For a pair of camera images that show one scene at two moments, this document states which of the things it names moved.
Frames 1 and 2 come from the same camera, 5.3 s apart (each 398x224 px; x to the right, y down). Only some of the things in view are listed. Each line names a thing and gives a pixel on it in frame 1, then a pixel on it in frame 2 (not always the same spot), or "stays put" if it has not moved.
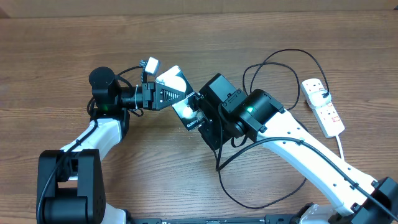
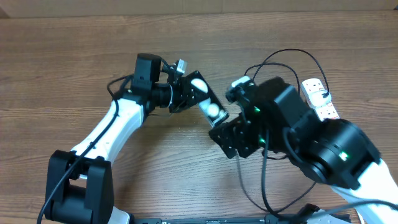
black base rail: x=270 y=219 stays put
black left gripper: x=153 y=96 -> x=186 y=88
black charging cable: x=262 y=64 -> x=258 y=66
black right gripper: x=210 y=130 -> x=237 y=133
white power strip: x=324 y=112 stays put
